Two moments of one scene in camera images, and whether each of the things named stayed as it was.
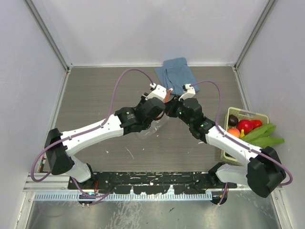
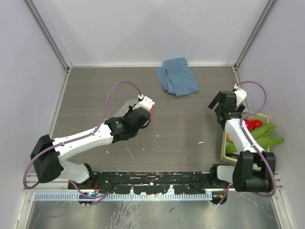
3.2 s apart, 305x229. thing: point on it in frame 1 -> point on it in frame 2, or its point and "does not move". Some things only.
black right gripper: (170, 106) -> (215, 101)
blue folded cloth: (176, 74) does not move
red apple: (248, 125) does not move
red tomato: (256, 123) does not move
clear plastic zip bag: (160, 125) -> (125, 108)
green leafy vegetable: (260, 136) does not move
